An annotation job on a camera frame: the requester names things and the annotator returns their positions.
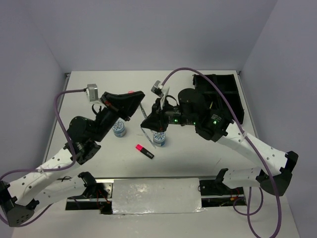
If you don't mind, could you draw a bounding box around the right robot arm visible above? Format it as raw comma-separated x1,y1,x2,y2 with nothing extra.
141,88,298,196

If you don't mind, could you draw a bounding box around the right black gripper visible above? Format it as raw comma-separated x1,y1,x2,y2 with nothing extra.
140,96,197,130

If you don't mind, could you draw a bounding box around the left blue glitter jar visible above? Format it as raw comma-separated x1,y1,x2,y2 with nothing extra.
112,120,126,137

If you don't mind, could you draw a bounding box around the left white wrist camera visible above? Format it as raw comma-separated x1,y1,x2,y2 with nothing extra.
85,84,100,104

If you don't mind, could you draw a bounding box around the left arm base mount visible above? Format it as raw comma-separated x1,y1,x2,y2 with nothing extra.
65,172,113,215

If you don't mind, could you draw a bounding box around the blue clear pen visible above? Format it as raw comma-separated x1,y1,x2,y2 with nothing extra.
141,128,156,149

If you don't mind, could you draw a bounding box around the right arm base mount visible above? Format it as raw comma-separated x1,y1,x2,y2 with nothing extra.
198,179,246,208

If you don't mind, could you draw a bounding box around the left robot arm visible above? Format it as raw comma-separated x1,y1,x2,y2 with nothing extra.
0,91,145,227

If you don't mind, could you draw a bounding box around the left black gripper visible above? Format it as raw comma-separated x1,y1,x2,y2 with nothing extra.
94,92,147,142

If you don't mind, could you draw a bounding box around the blue glitter jar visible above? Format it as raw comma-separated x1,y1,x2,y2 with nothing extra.
153,132,166,147
112,120,126,137

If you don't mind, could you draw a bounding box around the silver foil tape strip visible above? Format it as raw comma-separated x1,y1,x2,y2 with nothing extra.
112,178,204,215

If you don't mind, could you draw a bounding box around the right blue glitter jar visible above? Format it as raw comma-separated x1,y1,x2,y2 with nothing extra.
153,132,166,147

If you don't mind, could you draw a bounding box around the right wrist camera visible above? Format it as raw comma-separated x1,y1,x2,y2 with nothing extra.
151,80,170,110

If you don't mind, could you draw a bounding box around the black divided organizer tray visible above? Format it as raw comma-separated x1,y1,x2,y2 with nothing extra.
192,73,245,124

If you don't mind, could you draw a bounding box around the pink highlighter marker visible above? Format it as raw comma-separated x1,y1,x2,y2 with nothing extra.
135,144,154,159

